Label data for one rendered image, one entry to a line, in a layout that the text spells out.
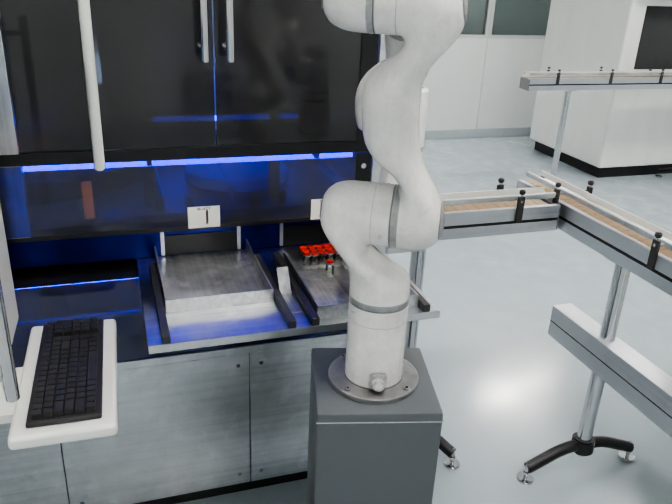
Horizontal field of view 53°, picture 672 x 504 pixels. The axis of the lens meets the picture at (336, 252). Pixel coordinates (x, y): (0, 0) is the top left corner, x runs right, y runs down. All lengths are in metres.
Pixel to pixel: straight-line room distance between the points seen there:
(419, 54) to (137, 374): 1.30
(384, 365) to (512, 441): 1.47
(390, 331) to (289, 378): 0.86
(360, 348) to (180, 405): 0.89
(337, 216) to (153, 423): 1.10
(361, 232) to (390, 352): 0.26
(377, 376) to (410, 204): 0.37
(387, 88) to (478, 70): 6.24
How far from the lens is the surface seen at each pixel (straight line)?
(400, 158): 1.18
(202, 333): 1.56
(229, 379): 2.09
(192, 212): 1.84
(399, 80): 1.12
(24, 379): 1.63
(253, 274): 1.83
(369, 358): 1.36
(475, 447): 2.71
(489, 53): 7.39
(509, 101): 7.63
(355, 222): 1.24
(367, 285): 1.28
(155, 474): 2.26
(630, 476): 2.79
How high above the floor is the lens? 1.66
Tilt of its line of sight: 23 degrees down
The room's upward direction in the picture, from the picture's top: 3 degrees clockwise
